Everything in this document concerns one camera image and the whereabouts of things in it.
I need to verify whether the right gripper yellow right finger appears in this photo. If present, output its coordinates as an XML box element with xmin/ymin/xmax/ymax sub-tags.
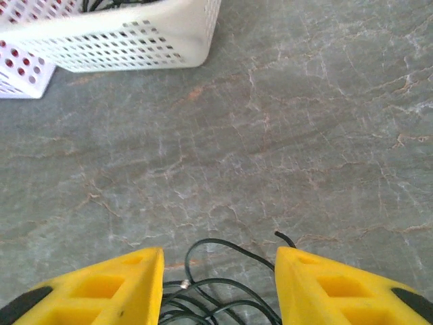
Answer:
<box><xmin>273</xmin><ymin>246</ymin><xmax>433</xmax><ymax>325</ymax></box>

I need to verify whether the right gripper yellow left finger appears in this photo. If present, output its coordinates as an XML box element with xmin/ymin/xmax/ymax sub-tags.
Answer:
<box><xmin>0</xmin><ymin>246</ymin><xmax>166</xmax><ymax>325</ymax></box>

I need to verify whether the black thin cable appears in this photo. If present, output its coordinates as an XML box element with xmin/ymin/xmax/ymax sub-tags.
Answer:
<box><xmin>184</xmin><ymin>238</ymin><xmax>275</xmax><ymax>289</ymax></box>
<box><xmin>158</xmin><ymin>231</ymin><xmax>297</xmax><ymax>325</ymax></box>

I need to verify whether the lavender perforated plastic basket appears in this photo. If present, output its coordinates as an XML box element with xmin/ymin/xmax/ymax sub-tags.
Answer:
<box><xmin>0</xmin><ymin>0</ymin><xmax>82</xmax><ymax>100</ymax></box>

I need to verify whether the white perforated plastic basket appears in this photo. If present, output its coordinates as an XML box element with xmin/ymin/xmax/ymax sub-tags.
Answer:
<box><xmin>0</xmin><ymin>0</ymin><xmax>223</xmax><ymax>74</ymax></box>

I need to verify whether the black cables pile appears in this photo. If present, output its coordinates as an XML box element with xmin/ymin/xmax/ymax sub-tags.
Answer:
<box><xmin>81</xmin><ymin>0</ymin><xmax>156</xmax><ymax>8</ymax></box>

